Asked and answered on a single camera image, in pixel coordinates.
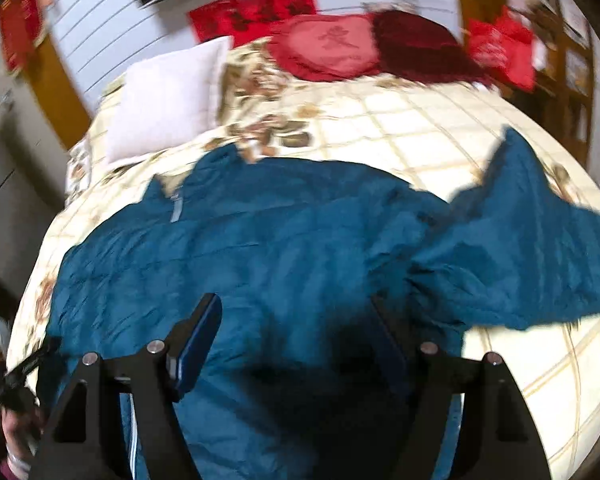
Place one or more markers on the blue down jacket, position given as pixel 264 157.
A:
pixel 280 240

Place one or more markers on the red shopping bag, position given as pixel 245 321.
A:
pixel 502 47

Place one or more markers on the red heart-shaped pillow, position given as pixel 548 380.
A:
pixel 330 45

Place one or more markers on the white square pillow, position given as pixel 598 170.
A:
pixel 165 100

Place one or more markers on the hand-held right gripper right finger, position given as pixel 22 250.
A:
pixel 391 342

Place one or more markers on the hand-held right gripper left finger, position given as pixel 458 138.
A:
pixel 197 350

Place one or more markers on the dark red velvet pillow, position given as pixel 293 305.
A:
pixel 420 50

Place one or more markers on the grey refrigerator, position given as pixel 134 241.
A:
pixel 15 175

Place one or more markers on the red wall banner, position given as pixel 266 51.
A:
pixel 250 10

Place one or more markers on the wooden shelf rack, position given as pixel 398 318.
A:
pixel 565 90

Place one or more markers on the person's left hand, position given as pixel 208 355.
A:
pixel 20 437

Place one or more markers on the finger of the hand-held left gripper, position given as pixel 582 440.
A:
pixel 37 355

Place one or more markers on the red tasselled wall hanging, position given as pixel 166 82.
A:
pixel 20 20

